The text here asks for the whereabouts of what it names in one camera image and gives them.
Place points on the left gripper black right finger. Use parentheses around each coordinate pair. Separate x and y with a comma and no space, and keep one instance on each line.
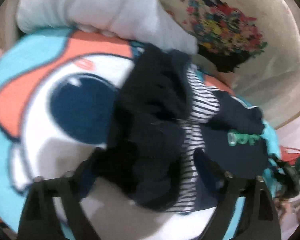
(244,207)

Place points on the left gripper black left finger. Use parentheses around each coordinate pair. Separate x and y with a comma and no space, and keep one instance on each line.
(51,202)

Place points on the navy striped child pants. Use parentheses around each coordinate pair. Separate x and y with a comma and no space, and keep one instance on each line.
(172,135)

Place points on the red plastic bag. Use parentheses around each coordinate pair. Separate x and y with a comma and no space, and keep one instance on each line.
(289,154)

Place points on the turquoise star cartoon blanket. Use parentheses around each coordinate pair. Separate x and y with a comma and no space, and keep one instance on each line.
(58,89)

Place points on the cream floral print cushion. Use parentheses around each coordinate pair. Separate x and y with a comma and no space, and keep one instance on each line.
(254,47)

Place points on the grey plush seal pillow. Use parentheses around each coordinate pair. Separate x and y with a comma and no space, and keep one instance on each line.
(142,20)

